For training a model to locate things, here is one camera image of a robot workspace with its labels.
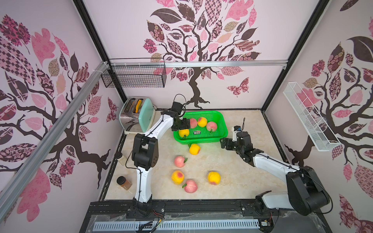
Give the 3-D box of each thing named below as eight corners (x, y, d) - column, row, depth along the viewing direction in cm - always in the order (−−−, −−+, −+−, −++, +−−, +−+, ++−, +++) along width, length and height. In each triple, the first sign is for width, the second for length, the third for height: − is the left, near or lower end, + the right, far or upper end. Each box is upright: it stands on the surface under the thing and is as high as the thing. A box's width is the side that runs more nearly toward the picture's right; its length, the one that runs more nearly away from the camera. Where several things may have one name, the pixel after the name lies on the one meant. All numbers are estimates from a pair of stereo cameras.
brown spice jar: (122, 190, 82) (115, 184, 74) (124, 182, 85) (117, 175, 77) (132, 190, 82) (126, 184, 74) (134, 182, 85) (128, 175, 77)
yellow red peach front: (170, 180, 85) (169, 177, 80) (176, 171, 88) (175, 167, 83) (180, 186, 82) (179, 183, 78) (185, 177, 86) (185, 173, 81)
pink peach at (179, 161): (175, 168, 90) (174, 164, 85) (175, 159, 94) (174, 155, 89) (184, 168, 90) (184, 164, 85) (184, 159, 94) (184, 155, 89)
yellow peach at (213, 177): (208, 185, 83) (209, 182, 79) (207, 175, 87) (208, 171, 82) (219, 185, 83) (221, 182, 78) (218, 175, 87) (219, 171, 82)
